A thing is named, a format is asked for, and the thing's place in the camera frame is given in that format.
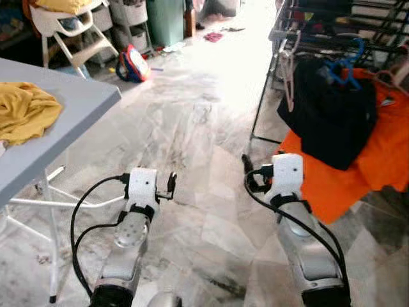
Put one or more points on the small pink cloth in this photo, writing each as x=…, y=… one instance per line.
x=213, y=37

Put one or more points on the blue plastic hanger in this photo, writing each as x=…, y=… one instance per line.
x=345, y=67

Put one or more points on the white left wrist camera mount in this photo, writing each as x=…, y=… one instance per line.
x=142, y=185

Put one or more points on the black shirt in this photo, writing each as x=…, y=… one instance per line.
x=332, y=115

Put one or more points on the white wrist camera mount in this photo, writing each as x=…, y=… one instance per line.
x=287, y=173
x=142, y=185

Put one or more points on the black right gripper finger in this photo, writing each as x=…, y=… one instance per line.
x=247, y=164

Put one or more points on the green bin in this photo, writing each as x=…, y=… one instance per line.
x=166, y=22

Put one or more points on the white plastic high chair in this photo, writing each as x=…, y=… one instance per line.
x=70, y=29

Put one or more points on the dark pink plastic hanger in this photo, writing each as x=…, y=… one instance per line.
x=386, y=78

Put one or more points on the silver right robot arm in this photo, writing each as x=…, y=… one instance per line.
x=307, y=249

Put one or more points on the orange shirt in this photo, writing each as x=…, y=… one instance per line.
x=377, y=160

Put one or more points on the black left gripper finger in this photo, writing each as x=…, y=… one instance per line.
x=171, y=188

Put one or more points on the shelf with white baskets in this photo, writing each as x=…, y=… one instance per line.
x=128, y=13

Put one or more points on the silver robot left leg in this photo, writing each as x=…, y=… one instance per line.
x=164, y=299

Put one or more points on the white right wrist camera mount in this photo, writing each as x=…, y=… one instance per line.
x=287, y=173

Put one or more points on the grey folding table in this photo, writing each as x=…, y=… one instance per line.
x=64, y=109

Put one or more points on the black metal drying rack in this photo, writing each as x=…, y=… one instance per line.
x=319, y=32

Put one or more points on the yellow cloth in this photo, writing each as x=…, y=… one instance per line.
x=25, y=112

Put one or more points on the red blue school bag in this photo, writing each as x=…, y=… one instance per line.
x=135, y=64

